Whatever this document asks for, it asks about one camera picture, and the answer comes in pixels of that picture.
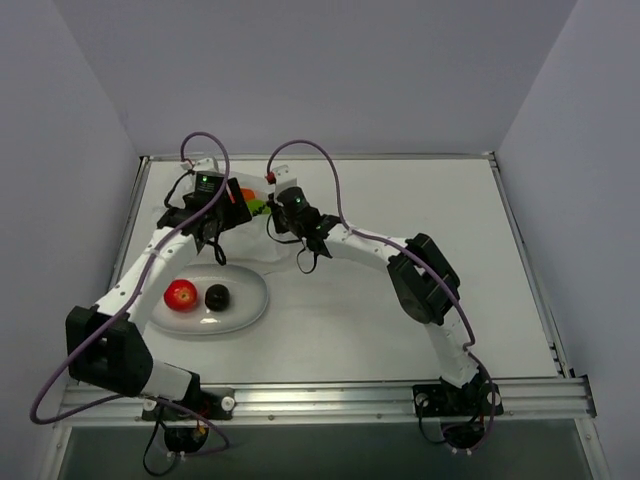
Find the green fake fruit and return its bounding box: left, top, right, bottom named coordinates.
left=247, top=198, right=271, bottom=217

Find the white plastic bag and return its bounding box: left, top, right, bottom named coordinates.
left=149, top=169, right=291, bottom=266

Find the dark fake fruit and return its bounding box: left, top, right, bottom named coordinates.
left=204, top=284, right=231, bottom=312

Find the red fake apple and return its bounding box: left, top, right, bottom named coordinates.
left=163, top=279, right=198, bottom=312

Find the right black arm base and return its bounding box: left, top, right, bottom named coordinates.
left=412, top=382, right=504, bottom=455

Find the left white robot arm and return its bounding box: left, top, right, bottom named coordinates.
left=65, top=171, right=252, bottom=419

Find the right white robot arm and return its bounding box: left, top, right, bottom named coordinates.
left=268, top=186, right=497, bottom=413

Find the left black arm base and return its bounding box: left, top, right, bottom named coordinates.
left=141, top=392, right=235, bottom=457

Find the orange fake fruit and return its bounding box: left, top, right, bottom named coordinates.
left=241, top=188, right=256, bottom=202

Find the white oval plate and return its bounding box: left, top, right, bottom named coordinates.
left=150, top=264, right=269, bottom=336

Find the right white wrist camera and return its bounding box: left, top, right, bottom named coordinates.
left=265, top=165, right=297, bottom=188

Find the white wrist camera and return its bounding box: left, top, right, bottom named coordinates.
left=180, top=156, right=222, bottom=173
left=265, top=165, right=297, bottom=188

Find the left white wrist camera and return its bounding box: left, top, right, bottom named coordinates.
left=180, top=156, right=222, bottom=173

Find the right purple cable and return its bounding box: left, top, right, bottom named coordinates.
left=266, top=139, right=501, bottom=446

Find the purple cable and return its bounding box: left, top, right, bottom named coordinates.
left=28, top=132, right=231, bottom=459
left=266, top=139, right=501, bottom=446

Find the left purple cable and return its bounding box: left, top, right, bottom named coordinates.
left=28, top=132, right=231, bottom=459

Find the aluminium mounting rail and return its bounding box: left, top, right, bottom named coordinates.
left=54, top=377, right=597, bottom=426

